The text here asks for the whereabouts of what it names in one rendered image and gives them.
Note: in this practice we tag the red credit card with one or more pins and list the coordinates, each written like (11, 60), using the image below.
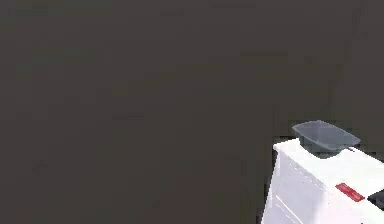
(349, 192)

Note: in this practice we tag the grey plastic tub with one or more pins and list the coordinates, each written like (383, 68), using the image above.
(325, 138)

